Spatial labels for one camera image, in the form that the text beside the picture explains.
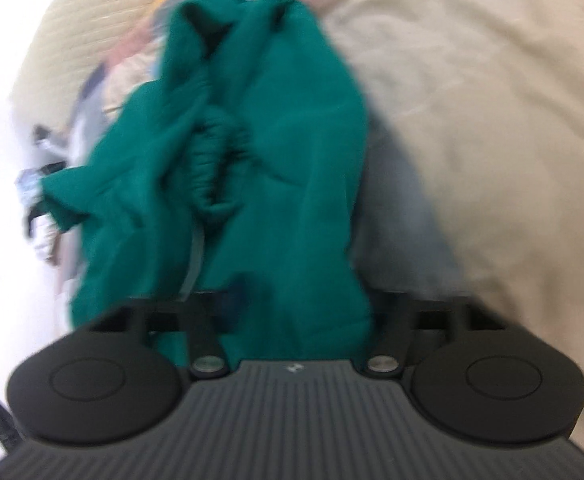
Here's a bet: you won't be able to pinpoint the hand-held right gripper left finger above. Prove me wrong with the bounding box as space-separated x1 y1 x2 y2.
88 292 253 379

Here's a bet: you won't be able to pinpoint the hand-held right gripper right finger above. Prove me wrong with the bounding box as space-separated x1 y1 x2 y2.
363 290 504 379

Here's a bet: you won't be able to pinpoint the green printed hoodie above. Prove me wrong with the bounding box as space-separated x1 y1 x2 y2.
38 0 377 368

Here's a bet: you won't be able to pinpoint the white crumpled clothes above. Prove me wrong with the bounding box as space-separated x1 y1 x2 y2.
28 212 60 263

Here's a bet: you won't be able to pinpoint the black crumpled cloth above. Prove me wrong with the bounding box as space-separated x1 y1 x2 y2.
23 199 48 236

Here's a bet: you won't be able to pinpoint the patchwork quilt bed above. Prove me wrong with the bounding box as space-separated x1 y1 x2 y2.
62 0 584 461

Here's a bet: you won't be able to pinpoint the pale blue plastic bag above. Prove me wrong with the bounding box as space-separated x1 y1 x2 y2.
16 169 44 203

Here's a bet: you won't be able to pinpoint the cream quilted headboard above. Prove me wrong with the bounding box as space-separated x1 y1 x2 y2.
11 0 193 116

